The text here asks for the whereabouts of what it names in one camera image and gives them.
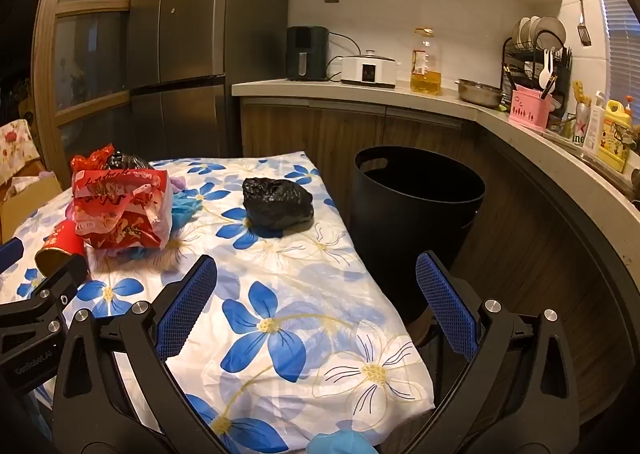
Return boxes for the black air fryer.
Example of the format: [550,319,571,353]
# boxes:
[286,25,330,82]

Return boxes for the cooking oil bottle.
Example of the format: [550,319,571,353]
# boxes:
[411,28,444,95]

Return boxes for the black trash bin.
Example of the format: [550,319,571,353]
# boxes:
[350,146,487,325]

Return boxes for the blue plastic bag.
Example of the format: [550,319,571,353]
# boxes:
[170,191,205,229]

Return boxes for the yellow detergent bottle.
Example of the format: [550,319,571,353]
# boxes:
[597,96,636,173]

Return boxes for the blue floral cloth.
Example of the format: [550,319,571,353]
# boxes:
[0,150,435,454]

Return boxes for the red paper cup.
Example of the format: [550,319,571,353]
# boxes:
[34,219,87,275]

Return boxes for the blue disposable glove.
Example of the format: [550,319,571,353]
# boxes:
[306,429,377,454]

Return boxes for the steel refrigerator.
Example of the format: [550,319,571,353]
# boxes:
[127,0,291,159]

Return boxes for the white plastic bottle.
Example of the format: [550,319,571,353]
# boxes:
[581,91,607,151]

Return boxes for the pink utensil holder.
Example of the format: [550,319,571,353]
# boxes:
[509,88,553,131]

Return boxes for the silver drink can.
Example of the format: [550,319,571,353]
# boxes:
[572,102,593,141]

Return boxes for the white plate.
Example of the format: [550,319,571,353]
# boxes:
[512,18,543,49]
[536,16,567,50]

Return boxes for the black wire dish rack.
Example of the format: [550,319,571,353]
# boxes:
[501,16,573,109]

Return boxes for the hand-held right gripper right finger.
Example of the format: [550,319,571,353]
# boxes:
[415,250,593,454]

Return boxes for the white electric cooker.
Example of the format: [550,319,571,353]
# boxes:
[341,50,398,88]

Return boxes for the steel bowl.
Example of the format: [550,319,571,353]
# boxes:
[455,78,503,108]

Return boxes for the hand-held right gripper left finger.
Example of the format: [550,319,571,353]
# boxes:
[52,254,241,454]

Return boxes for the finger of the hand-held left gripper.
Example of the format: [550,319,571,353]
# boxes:
[0,240,25,275]
[0,254,91,335]

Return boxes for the hanging metal spatula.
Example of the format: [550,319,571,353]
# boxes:
[574,0,592,47]

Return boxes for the red white snack bag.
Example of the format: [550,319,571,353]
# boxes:
[70,144,173,251]

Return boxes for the black plastic bag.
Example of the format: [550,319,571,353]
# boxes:
[105,151,153,172]
[242,177,315,239]

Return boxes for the wooden kitchen counter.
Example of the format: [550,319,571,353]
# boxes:
[231,78,640,430]

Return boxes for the wooden glass door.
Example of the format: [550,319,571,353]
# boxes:
[32,0,151,189]

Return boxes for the floral chair cover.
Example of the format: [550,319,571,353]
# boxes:
[0,119,42,185]

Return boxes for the cardboard box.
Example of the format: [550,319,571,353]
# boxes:
[0,173,63,245]

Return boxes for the white rice paddle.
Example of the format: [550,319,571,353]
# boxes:
[539,48,557,87]

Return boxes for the window blinds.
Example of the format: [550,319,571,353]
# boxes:
[599,0,640,129]

